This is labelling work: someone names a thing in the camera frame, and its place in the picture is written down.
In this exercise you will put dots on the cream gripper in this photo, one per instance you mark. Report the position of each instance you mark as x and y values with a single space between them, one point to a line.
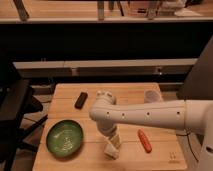
114 141

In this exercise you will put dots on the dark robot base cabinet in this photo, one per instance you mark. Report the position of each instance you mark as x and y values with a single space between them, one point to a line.
199 82

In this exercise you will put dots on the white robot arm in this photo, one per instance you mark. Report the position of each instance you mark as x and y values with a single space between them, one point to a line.
192 115

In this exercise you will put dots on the green ceramic bowl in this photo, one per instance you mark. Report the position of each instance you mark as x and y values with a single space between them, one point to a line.
64 138

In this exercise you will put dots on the white sponge block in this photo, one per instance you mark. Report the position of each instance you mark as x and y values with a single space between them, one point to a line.
111 151

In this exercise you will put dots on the orange carrot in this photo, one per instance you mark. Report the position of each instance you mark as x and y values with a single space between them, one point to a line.
144 141

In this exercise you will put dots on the black rectangular block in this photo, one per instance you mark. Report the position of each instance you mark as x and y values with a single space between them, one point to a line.
81 100

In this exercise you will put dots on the white plastic cup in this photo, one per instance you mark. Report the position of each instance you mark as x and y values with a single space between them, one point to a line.
151 96

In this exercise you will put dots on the black chair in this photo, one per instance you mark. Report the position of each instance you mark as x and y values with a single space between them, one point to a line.
16 100

